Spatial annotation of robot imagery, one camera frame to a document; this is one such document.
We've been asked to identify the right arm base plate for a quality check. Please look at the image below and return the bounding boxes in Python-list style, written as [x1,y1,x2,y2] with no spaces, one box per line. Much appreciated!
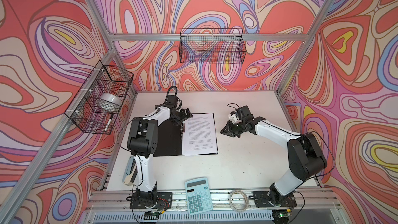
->
[248,190,297,208]

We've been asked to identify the white stapler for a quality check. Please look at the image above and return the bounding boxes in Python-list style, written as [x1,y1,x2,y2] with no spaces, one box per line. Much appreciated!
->
[123,156,137,186]

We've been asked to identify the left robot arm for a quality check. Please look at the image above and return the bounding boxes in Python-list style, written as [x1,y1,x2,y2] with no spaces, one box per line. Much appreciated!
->
[127,86,193,202]

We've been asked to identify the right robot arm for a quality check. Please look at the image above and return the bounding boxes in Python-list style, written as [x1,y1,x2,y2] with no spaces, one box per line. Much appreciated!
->
[220,105,328,206]

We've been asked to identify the metal folder clip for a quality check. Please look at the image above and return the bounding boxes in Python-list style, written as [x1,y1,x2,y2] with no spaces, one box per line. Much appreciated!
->
[181,123,186,140]

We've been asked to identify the black marker pen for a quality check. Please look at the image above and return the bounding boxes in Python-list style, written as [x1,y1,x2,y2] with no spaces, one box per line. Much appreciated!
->
[103,114,114,133]

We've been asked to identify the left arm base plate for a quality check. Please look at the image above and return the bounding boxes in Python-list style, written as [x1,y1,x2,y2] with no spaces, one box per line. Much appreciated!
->
[126,191,173,210]

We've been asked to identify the white folder black inside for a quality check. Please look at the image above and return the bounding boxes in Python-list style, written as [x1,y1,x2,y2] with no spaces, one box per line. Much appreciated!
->
[152,112,219,158]

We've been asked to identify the aluminium frame rail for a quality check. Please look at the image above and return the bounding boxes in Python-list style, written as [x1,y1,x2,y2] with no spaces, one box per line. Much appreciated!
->
[108,33,309,41]

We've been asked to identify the black wire basket left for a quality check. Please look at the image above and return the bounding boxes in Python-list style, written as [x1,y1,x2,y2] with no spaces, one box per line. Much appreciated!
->
[64,61,134,134]

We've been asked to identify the white tape roll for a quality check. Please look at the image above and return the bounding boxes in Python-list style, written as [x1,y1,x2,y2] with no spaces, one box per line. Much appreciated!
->
[99,93,122,106]

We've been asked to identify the black wire basket back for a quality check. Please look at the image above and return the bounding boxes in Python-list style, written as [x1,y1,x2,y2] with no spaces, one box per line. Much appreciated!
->
[179,27,247,64]

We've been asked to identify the black wire basket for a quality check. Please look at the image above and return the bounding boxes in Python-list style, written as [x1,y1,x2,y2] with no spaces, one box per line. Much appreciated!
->
[179,27,247,64]
[64,61,134,134]

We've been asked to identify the printed paper stack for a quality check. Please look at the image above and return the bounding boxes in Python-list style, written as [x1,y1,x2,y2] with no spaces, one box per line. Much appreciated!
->
[182,113,218,156]

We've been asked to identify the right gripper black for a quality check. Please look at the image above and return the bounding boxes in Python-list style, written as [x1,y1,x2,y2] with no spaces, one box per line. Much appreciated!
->
[220,120,245,138]

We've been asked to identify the coiled clear cable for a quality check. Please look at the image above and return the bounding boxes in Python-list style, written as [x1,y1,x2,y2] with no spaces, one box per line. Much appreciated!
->
[228,189,249,213]

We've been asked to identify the teal calculator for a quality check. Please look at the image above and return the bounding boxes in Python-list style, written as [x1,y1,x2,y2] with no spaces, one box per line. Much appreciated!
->
[185,177,213,216]

